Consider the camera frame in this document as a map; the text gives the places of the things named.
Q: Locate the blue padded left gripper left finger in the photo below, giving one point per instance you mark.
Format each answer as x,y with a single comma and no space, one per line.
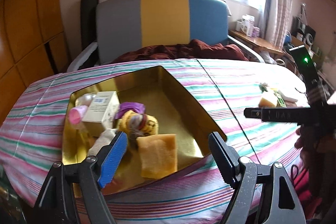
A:
109,158

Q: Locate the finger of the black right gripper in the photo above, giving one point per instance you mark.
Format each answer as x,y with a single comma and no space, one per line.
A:
270,114

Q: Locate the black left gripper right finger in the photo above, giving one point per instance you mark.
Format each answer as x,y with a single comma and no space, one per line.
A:
226,159

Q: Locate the small green cardboard box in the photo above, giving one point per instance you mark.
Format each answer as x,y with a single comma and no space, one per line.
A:
280,100

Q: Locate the white foam block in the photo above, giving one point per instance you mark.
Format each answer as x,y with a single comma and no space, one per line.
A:
288,95

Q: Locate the person's right hand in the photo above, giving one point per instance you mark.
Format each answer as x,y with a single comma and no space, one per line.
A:
306,141

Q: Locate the yellow tiger plush toy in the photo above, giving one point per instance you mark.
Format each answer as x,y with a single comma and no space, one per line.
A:
137,125

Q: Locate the cream cardboard box with barcode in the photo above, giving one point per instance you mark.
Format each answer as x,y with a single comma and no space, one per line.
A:
101,113

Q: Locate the purple ribbon bow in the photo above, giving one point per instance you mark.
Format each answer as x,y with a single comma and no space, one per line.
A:
126,106

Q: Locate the pink plastic cup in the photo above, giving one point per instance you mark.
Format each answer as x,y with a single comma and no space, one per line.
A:
77,113

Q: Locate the gold metal tray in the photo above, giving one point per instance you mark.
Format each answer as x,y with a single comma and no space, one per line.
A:
177,111

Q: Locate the white pearly bag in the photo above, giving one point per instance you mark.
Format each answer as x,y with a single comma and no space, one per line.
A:
85,99

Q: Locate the wooden bedside desk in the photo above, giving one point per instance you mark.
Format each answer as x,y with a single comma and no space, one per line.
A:
257,43

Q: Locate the striped bed sheet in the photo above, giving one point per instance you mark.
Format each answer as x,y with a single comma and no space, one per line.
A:
31,135

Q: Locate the white boxes on desk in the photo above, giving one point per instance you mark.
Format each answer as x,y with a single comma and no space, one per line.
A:
246,25

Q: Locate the dark red blanket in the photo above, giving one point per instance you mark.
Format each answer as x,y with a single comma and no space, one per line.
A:
195,49

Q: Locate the wooden wardrobe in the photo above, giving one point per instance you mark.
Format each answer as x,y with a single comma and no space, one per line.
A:
33,46

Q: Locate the black rolled mat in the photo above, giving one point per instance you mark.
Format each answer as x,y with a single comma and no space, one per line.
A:
88,22

